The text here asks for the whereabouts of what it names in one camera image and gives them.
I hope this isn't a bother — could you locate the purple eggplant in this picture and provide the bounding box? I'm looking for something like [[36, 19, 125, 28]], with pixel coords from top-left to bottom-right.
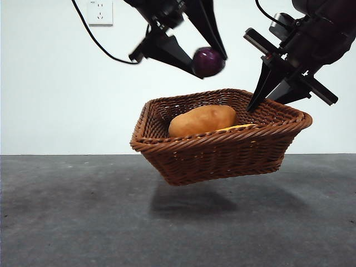
[[192, 47, 225, 78]]

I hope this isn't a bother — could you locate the yellow corn cob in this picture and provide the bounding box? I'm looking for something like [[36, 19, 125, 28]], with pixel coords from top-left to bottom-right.
[[214, 124, 255, 131]]

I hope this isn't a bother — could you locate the brown potato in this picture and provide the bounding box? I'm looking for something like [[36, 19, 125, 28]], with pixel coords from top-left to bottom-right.
[[168, 105, 238, 138]]

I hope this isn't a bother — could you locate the brown wicker basket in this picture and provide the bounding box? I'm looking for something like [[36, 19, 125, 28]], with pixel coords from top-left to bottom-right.
[[130, 88, 313, 186]]

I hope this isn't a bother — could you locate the pale grey camera box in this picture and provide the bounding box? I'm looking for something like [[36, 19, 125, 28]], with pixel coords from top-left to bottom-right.
[[269, 12, 296, 37]]

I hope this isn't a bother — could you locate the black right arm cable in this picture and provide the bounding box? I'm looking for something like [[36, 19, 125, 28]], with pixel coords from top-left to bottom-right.
[[255, 0, 290, 28]]

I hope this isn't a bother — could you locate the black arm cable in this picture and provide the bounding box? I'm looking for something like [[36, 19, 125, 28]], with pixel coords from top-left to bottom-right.
[[255, 0, 290, 28], [71, 0, 152, 65]]

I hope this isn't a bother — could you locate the white wall socket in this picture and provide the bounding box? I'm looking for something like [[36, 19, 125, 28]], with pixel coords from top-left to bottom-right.
[[88, 0, 114, 27]]

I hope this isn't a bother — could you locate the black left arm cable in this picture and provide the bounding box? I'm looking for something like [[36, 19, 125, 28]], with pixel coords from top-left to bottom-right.
[[71, 0, 152, 65]]

